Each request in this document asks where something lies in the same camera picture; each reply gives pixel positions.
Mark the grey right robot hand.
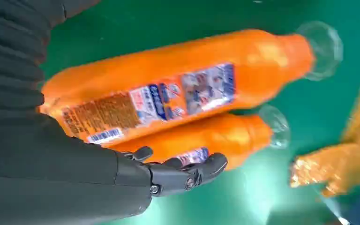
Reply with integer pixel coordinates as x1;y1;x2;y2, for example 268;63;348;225
0;112;228;225

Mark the green table mat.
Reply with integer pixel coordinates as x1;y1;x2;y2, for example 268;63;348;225
38;0;360;225

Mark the yellow sheet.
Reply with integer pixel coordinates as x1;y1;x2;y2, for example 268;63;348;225
288;52;360;198

